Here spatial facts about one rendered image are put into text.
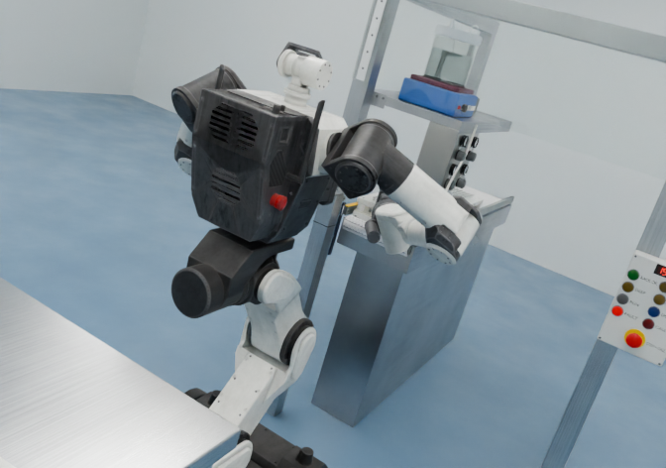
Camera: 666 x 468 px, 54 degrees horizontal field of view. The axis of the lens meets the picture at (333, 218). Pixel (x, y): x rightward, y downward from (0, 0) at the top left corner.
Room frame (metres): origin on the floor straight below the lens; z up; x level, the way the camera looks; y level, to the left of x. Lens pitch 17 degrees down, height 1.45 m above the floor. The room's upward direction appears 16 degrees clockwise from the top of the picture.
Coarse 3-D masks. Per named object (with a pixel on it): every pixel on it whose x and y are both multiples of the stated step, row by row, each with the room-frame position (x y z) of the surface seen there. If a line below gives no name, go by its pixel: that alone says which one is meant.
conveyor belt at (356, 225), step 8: (472, 192) 3.23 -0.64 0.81; (480, 192) 3.29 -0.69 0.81; (488, 200) 3.14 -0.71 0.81; (496, 200) 3.20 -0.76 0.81; (352, 216) 2.20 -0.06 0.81; (344, 224) 2.17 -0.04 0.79; (352, 224) 2.16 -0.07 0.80; (360, 224) 2.16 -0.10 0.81; (352, 232) 2.17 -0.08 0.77; (360, 232) 2.15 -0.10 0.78
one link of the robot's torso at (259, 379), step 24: (312, 336) 1.65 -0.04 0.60; (240, 360) 1.66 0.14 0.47; (264, 360) 1.63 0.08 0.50; (240, 384) 1.58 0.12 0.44; (264, 384) 1.58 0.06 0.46; (288, 384) 1.63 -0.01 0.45; (216, 408) 1.54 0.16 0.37; (240, 408) 1.53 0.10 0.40; (264, 408) 1.60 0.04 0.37; (240, 432) 1.49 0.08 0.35
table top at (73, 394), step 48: (0, 288) 1.02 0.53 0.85; (0, 336) 0.88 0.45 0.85; (48, 336) 0.92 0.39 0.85; (0, 384) 0.77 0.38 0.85; (48, 384) 0.80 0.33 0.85; (96, 384) 0.83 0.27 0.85; (144, 384) 0.86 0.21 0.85; (0, 432) 0.68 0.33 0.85; (48, 432) 0.70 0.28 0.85; (96, 432) 0.73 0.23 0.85; (144, 432) 0.76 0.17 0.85; (192, 432) 0.78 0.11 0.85
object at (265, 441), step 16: (208, 400) 1.79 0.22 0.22; (256, 432) 1.73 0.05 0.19; (272, 432) 1.76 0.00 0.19; (256, 448) 1.66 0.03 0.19; (272, 448) 1.68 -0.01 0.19; (288, 448) 1.70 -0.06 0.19; (304, 448) 1.64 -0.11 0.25; (256, 464) 1.62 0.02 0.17; (272, 464) 1.61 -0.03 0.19; (288, 464) 1.61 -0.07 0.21; (304, 464) 1.62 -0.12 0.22; (320, 464) 1.64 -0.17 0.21
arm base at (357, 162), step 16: (352, 128) 1.41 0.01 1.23; (384, 128) 1.37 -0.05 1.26; (336, 144) 1.38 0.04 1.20; (336, 160) 1.30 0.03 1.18; (352, 160) 1.28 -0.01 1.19; (336, 176) 1.31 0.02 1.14; (352, 176) 1.29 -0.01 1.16; (368, 176) 1.28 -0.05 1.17; (352, 192) 1.32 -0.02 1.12; (368, 192) 1.31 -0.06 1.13
